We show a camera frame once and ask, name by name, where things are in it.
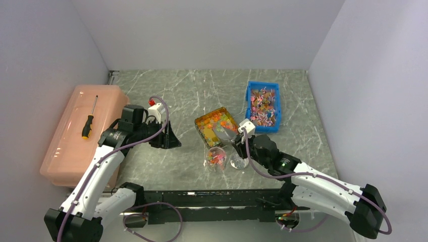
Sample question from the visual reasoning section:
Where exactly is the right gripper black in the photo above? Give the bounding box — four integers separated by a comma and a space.
232, 132, 270, 169

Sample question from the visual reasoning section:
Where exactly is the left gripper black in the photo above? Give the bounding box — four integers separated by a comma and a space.
134, 118, 181, 149

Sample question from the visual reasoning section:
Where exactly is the metal scoop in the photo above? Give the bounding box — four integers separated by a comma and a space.
212, 126, 238, 144

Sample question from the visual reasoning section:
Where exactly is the clear plastic cup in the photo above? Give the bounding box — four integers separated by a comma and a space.
204, 147, 227, 171

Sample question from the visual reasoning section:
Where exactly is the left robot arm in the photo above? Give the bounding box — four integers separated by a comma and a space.
44, 103, 181, 241

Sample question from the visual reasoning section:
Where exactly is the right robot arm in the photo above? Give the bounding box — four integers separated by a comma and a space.
231, 134, 392, 239

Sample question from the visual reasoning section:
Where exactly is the clear round lid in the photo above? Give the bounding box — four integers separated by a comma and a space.
230, 154, 249, 170

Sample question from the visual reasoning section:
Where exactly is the blue bin of lollipops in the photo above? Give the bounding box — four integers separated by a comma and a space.
245, 81, 282, 133

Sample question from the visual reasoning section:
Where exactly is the candy tin with gummies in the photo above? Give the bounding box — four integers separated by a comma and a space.
194, 107, 238, 148

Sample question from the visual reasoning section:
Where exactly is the yellow black screwdriver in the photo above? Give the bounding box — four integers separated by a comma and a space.
81, 95, 98, 140

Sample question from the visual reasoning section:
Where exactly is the pink plastic storage box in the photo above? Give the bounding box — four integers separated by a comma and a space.
40, 85, 130, 188

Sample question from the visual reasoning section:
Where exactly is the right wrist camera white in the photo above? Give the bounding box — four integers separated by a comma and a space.
238, 118, 256, 137

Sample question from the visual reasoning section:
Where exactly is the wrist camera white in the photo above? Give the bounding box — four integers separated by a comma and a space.
147, 99, 166, 123
238, 118, 256, 137

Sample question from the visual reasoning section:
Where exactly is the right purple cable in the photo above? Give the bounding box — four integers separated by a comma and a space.
241, 128, 393, 235

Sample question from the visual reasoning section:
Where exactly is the purple cable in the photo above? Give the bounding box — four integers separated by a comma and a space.
241, 128, 393, 235
56, 96, 170, 242

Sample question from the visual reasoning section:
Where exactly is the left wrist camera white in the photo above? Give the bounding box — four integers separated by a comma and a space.
147, 99, 166, 123

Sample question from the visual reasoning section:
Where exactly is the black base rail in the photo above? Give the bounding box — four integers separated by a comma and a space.
90, 189, 357, 228

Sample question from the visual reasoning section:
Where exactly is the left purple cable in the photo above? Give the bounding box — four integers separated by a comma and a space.
56, 96, 170, 242

